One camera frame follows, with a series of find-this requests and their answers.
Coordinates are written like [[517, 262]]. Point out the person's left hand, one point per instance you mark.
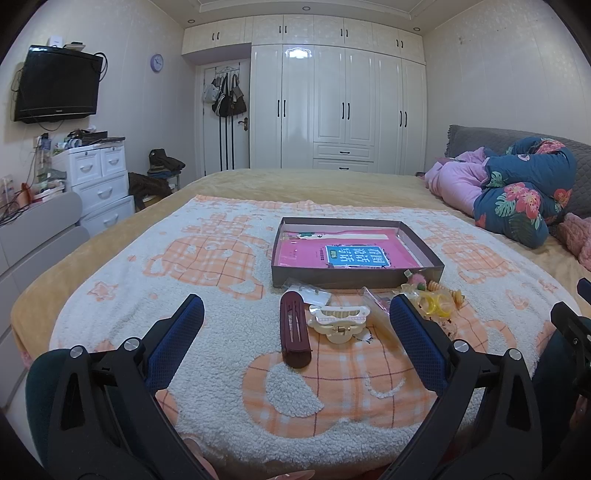
[[192, 445]]

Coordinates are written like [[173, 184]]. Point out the grey chair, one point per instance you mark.
[[39, 238]]

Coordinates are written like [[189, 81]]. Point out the person's right hand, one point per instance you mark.
[[581, 416]]

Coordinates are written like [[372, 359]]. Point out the maroon hair clip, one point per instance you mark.
[[294, 340]]

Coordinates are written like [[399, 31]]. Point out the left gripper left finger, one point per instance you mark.
[[106, 422]]

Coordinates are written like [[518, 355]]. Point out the grey headboard cushion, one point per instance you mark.
[[463, 138]]

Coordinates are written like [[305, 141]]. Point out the brown cardboard box tray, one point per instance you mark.
[[431, 266]]

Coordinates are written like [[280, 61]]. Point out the clear plastic bag with card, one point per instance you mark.
[[379, 301]]

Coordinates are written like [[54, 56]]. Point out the white and orange blanket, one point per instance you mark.
[[356, 406]]

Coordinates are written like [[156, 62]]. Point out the tan bed cover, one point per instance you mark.
[[35, 311]]

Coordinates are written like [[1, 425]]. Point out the earring card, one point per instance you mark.
[[310, 294]]

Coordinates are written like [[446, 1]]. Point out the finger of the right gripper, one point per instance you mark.
[[584, 289], [570, 325]]

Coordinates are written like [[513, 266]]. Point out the pile of dark clothes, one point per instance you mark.
[[162, 168]]

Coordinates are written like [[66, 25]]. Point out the cream claw hair clip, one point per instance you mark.
[[338, 324]]

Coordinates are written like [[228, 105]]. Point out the floral blue quilt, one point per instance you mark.
[[526, 189]]

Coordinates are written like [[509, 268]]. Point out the white drawer cabinet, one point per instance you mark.
[[98, 175]]

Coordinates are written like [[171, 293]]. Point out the white door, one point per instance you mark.
[[222, 142]]

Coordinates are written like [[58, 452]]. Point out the pink fluffy hair clip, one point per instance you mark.
[[417, 280]]

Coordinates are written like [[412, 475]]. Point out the pink quilt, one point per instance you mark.
[[459, 181]]

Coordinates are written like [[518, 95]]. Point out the white wardrobe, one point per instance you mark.
[[325, 92]]

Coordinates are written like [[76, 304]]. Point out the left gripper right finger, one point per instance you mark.
[[485, 421]]

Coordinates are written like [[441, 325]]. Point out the black wall television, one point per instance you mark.
[[57, 84]]

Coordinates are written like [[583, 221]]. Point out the blue wall clock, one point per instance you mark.
[[156, 63]]

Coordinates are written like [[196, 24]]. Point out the handbags hanging on door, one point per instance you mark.
[[225, 96]]

